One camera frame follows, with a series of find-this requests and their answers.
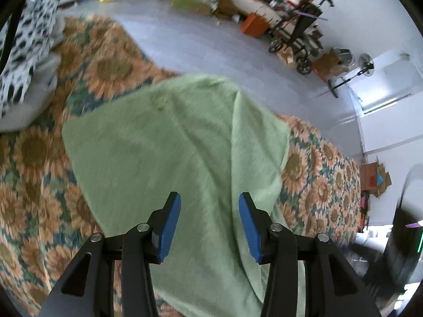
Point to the brown cardboard box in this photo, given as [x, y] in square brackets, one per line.
[330, 64]

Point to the grey fleece cloth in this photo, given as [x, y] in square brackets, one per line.
[33, 95]

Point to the sunflower print blanket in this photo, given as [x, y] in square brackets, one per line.
[109, 66]

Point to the open cardboard box with blue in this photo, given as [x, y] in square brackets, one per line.
[375, 178]

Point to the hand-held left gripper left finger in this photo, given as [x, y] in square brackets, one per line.
[170, 228]

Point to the green flat box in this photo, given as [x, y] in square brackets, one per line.
[190, 5]

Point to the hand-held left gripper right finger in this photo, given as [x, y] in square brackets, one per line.
[251, 228]

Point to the orange box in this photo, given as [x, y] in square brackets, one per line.
[254, 24]

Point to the black spotted white cloth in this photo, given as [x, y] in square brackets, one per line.
[23, 46]

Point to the black stroller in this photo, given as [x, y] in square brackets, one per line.
[300, 29]

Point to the green shirt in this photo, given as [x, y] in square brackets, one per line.
[185, 145]

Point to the standing fan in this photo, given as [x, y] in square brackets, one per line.
[365, 62]

